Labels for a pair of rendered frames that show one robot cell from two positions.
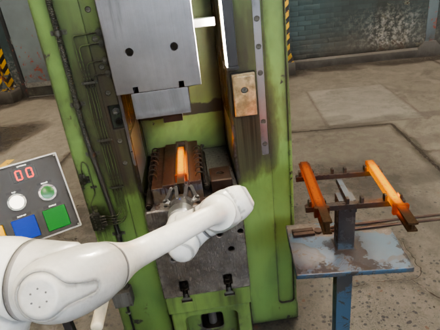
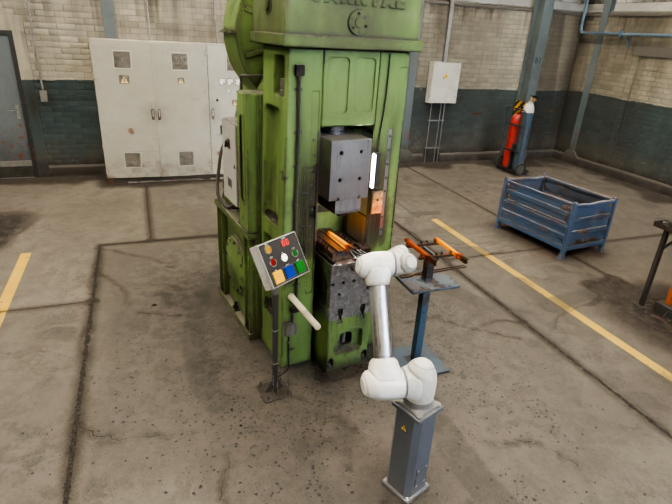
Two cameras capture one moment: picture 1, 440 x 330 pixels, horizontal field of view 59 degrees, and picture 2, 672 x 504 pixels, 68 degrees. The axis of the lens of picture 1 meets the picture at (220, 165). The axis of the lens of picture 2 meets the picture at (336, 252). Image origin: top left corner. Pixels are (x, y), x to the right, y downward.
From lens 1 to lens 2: 2.37 m
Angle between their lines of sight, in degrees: 24
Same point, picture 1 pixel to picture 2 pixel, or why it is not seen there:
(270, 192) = not seen: hidden behind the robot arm
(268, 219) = not seen: hidden behind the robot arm
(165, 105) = (349, 207)
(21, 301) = (408, 263)
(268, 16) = (392, 163)
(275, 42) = (393, 176)
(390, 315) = (431, 333)
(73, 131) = (288, 220)
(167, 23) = (359, 167)
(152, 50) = (350, 179)
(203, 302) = (347, 323)
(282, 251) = not seen: hidden behind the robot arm
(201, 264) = (351, 298)
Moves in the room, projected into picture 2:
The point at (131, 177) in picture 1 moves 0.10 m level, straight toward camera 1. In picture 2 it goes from (311, 248) to (319, 253)
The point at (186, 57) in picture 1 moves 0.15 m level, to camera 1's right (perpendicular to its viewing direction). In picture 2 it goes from (363, 184) to (382, 182)
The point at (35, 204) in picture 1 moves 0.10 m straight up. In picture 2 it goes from (291, 259) to (291, 244)
